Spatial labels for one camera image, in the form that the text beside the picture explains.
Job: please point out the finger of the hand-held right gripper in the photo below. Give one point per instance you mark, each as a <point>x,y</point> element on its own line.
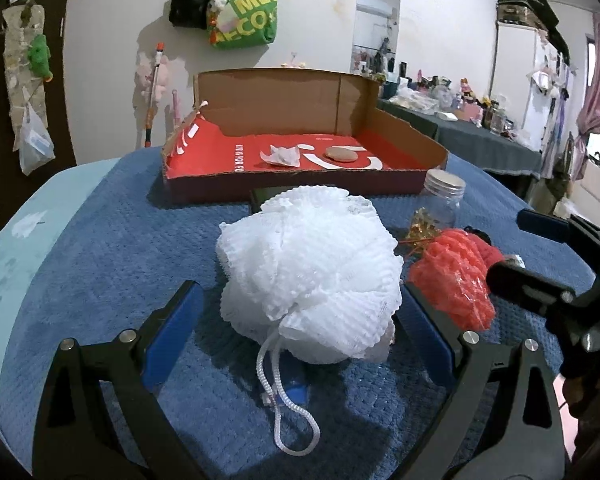
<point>525,282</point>
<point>542,223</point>

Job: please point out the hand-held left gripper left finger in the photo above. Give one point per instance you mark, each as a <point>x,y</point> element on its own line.
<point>176,322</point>

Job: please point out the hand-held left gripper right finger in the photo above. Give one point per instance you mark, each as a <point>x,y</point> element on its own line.
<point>430,342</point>

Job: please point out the coral red mesh bath loofah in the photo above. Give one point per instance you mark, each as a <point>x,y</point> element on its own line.
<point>450,275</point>

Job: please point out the white mesh bath loofah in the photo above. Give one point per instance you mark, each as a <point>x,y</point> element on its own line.
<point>305,270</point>

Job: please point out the cardboard box with red lining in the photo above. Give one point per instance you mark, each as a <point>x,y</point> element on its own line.
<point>300,100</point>

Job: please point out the table with dark cloth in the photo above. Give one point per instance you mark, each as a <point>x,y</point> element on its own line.
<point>480,147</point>

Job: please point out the glass jar with silver lid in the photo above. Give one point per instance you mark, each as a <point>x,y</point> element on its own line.
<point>442,205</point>

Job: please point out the blue textured blanket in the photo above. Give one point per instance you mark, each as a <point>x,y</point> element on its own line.
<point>105,240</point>

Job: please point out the gold decoration pieces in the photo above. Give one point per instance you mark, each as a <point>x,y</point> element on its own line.
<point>420,225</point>

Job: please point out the white refrigerator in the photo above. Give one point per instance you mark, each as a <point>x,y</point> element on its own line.
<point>515,75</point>

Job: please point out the pile of table clutter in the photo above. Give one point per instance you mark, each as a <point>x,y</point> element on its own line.
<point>445,92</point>

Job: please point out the light blue sheet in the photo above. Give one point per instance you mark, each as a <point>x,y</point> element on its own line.
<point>10,260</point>

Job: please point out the crumpled white tissue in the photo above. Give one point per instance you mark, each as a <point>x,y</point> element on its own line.
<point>282,156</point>

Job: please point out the dark clothes pile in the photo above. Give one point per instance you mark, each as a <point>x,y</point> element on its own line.
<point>547,15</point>

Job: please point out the round brown pad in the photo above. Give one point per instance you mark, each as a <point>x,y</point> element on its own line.
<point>340,154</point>

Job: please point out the suitcase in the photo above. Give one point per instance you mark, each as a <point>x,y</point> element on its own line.
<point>512,10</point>

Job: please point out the orange and white stick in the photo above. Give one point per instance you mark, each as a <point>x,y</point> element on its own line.
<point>152,105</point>

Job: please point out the hanging clear plastic bag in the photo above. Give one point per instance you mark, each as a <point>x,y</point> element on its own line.
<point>35,145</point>

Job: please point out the pink plush toy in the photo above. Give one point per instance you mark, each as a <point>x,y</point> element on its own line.
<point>145,77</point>

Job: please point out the green plush toy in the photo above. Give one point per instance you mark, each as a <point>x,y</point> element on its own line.
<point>40,57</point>

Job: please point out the grey hanging organiser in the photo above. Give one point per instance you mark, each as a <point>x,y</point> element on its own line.
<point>17,70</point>

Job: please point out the green tote bag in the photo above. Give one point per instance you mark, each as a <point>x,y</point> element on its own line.
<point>250,15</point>

